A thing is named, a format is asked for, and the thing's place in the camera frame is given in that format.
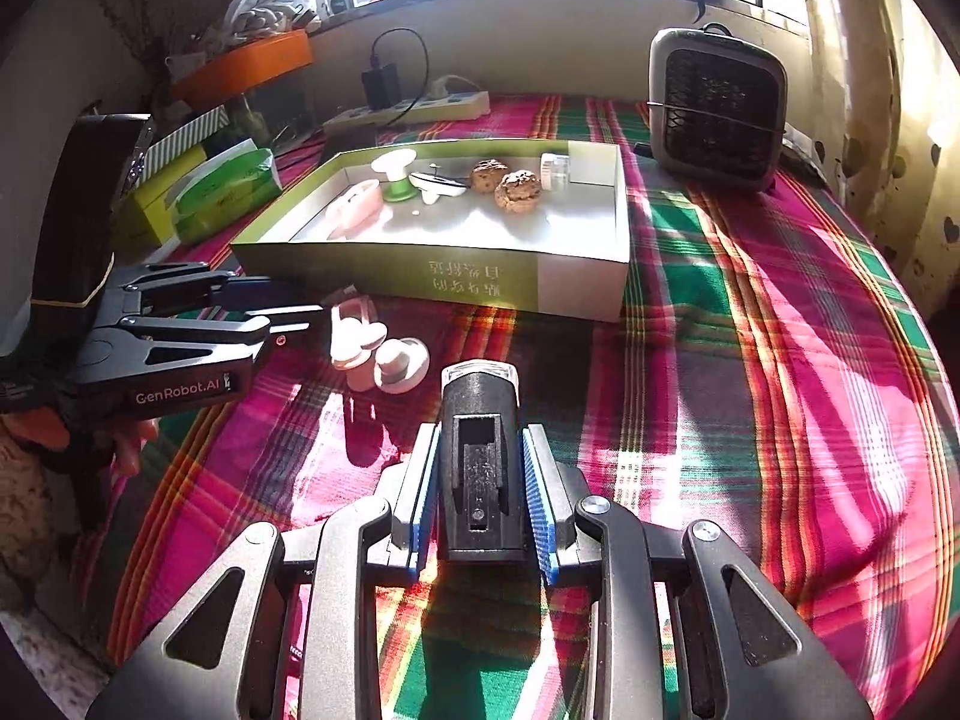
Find yellow-green box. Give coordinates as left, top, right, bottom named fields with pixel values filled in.
left=112, top=142, right=211, bottom=248

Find pink and white suction hook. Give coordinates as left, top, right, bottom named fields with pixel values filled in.
left=373, top=337, right=431, bottom=395

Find green tissue pack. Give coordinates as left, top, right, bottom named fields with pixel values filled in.
left=165, top=146, right=282, bottom=241

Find grey desktop heater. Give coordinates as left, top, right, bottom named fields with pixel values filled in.
left=646, top=26, right=788, bottom=192

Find black charger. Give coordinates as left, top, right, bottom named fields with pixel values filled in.
left=361, top=64, right=402, bottom=110

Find green-edged white cardboard box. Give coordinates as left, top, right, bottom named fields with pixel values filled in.
left=229, top=136, right=631, bottom=322

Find plaid blanket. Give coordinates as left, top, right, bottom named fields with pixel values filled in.
left=105, top=94, right=953, bottom=720

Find heart-print curtain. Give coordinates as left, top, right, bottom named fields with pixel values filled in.
left=810, top=0, right=960, bottom=316

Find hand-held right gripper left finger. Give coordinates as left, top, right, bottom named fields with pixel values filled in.
left=86, top=420, right=443, bottom=720

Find plastic bags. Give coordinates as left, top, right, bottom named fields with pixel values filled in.
left=187, top=0, right=323, bottom=46

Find black bike light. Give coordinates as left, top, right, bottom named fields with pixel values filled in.
left=437, top=360, right=530, bottom=563

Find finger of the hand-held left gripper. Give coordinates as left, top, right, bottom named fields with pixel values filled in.
left=79, top=304, right=335, bottom=385
left=112, top=262, right=278, bottom=316

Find walnut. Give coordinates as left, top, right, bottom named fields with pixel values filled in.
left=495, top=170, right=542, bottom=215
left=470, top=159, right=511, bottom=194

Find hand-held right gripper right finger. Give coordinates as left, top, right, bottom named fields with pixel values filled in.
left=521, top=424, right=875, bottom=720

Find black charger cable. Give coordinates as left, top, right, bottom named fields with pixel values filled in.
left=371, top=28, right=432, bottom=128

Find long pink holder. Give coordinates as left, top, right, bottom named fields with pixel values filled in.
left=324, top=180, right=385, bottom=237

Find green and white suction hook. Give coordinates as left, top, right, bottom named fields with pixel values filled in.
left=370, top=148, right=419, bottom=203

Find orange box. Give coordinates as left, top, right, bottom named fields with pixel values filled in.
left=172, top=30, right=314, bottom=110

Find white power strip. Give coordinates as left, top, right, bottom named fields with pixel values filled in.
left=322, top=88, right=492, bottom=137

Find person's left hand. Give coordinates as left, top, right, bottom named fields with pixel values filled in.
left=30, top=411, right=160, bottom=477

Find striped green box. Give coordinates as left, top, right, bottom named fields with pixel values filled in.
left=139, top=105, right=230, bottom=181

